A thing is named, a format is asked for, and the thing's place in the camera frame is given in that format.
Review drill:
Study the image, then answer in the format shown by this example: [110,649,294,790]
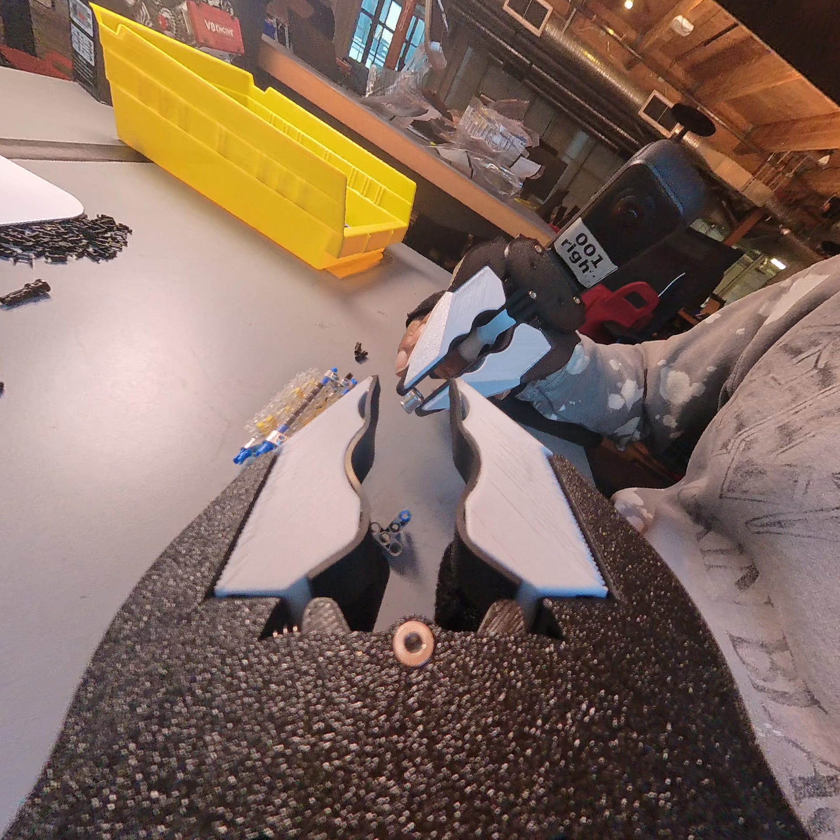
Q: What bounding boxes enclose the grey desk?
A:
[0,66,605,840]

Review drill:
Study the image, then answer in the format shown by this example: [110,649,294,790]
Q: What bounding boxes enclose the white book stand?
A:
[0,155,86,227]

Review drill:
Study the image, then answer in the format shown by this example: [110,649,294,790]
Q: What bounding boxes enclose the clear plastic bags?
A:
[453,92,546,185]

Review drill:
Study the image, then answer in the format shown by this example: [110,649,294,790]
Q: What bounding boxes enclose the black monitor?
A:
[630,224,746,336]

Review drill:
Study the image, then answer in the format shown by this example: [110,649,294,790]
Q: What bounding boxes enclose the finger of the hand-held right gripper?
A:
[401,267,508,392]
[418,322,559,414]

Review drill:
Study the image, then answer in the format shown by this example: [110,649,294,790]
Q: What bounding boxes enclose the heap of black pins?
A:
[0,214,132,266]

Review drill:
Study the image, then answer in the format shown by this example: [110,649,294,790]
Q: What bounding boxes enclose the transparent brick engine model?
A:
[234,365,358,467]

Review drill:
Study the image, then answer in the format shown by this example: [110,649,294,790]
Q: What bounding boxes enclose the red rounded object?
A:
[578,280,664,345]

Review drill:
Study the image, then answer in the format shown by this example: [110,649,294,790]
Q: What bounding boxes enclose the colourful printed box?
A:
[112,0,250,60]

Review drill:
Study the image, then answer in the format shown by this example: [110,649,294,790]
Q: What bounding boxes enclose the dark cardboard box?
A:
[66,0,109,103]

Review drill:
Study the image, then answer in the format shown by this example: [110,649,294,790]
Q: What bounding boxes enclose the yellow plastic bin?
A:
[92,3,418,279]

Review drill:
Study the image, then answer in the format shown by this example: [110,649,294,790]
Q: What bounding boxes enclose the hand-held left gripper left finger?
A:
[214,378,392,631]

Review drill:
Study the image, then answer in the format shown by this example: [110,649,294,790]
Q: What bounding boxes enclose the person's right forearm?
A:
[519,283,788,454]

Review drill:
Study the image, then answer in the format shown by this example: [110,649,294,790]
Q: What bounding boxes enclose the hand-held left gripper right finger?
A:
[440,381,611,631]

